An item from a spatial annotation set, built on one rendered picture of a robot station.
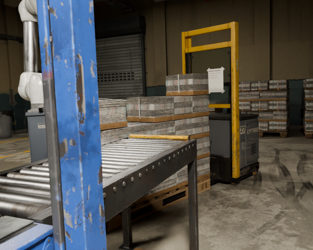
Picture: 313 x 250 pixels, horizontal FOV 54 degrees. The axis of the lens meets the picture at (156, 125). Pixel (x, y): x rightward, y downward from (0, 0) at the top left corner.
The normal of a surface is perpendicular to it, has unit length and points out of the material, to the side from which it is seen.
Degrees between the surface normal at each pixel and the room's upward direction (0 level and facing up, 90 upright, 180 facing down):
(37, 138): 90
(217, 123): 90
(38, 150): 90
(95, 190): 90
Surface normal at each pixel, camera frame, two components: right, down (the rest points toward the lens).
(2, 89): 0.91, 0.01
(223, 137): -0.69, 0.10
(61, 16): -0.40, 0.11
